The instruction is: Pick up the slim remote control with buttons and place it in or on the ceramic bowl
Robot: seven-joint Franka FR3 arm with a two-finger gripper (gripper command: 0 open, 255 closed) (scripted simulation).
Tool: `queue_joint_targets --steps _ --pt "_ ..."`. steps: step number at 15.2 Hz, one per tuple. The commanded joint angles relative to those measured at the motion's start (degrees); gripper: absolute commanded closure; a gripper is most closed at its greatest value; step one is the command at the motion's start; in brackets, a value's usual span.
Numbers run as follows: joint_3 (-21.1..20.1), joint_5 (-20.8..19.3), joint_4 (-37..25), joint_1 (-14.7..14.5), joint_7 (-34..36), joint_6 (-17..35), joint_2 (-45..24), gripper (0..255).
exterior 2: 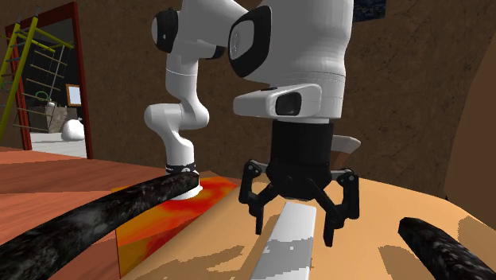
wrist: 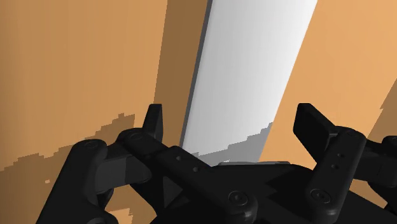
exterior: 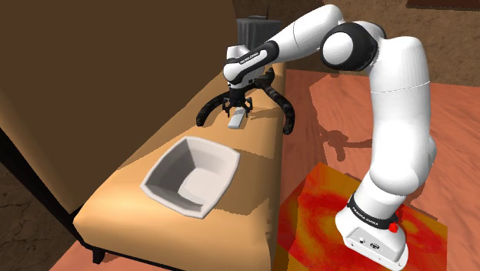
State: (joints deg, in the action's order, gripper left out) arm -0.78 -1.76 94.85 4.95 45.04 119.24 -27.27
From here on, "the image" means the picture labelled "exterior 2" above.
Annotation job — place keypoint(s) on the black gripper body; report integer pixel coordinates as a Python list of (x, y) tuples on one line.
[(300, 155)]

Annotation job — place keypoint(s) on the white flat long slab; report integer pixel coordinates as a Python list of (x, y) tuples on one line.
[(288, 240)]

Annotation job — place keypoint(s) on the black marbled curved bar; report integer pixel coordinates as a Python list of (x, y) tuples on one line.
[(441, 248), (77, 225)]

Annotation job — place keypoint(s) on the grey brown bowl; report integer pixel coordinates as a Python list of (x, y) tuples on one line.
[(345, 145)]

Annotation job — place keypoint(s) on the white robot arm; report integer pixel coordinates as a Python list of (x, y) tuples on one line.
[(306, 42)]

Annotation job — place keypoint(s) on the red framed doorway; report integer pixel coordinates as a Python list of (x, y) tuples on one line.
[(79, 77)]

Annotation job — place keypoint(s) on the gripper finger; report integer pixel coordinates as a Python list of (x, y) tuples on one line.
[(350, 194), (247, 194)]

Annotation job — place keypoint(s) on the dark wall picture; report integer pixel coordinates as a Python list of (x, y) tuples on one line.
[(368, 9)]

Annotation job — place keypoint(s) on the yellow green climbing frame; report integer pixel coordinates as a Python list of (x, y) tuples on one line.
[(17, 58)]

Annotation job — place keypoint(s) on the orange red patterned robot stand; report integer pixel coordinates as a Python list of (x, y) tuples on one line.
[(162, 229)]

